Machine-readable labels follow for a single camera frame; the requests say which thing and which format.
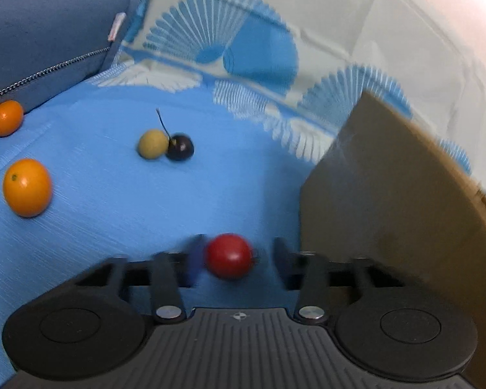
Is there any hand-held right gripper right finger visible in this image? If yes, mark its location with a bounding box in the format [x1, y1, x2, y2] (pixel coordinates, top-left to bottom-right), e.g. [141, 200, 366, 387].
[272, 237, 406, 325]

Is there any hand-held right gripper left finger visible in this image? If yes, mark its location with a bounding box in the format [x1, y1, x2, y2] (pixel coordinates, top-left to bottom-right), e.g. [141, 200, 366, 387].
[75, 234, 207, 325]

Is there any round red cherry tomato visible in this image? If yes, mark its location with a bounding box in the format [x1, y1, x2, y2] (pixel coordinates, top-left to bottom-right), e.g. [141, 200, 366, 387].
[204, 233, 260, 279]

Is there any dark cherry with stem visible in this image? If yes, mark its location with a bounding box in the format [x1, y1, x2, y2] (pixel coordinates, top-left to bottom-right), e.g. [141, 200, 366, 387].
[156, 108, 195, 162]

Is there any brown cardboard box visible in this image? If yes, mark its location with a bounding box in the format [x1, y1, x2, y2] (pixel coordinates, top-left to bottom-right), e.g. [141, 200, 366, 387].
[300, 91, 486, 389]

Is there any yellow-green grape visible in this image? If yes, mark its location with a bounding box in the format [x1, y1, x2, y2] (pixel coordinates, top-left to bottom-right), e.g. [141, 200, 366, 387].
[137, 129, 170, 160]

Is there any orange kumquat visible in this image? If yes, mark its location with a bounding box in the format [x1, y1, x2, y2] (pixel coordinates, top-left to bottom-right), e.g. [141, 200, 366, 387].
[0, 100, 24, 137]
[2, 159, 52, 218]

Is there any blue fan-patterned sheet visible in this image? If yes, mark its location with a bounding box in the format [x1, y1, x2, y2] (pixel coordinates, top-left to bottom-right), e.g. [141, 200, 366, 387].
[0, 0, 486, 389]

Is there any white fabric tag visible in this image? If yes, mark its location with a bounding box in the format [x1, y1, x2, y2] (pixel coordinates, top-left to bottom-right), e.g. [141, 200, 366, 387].
[106, 12, 127, 42]

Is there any blue cushion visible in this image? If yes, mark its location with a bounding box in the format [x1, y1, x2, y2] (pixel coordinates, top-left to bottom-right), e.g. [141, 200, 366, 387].
[0, 0, 150, 138]

